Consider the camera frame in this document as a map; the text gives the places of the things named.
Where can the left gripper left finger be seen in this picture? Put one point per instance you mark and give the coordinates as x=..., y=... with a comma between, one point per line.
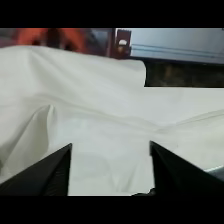
x=48, y=175

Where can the white garment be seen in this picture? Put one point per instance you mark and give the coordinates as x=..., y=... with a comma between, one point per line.
x=100, y=113

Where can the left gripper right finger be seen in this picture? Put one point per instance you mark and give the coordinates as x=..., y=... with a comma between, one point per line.
x=176, y=173

